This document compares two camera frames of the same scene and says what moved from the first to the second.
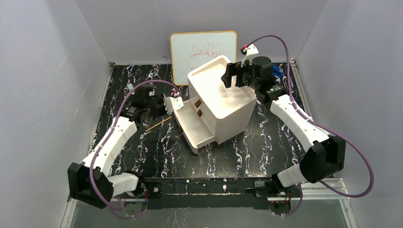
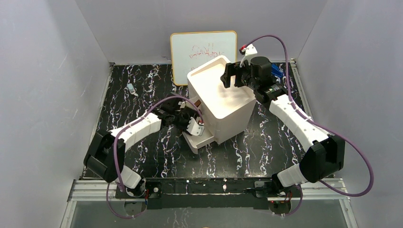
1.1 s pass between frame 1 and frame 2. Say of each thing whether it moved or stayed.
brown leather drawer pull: stayed
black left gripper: moved
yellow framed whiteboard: stayed
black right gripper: stayed
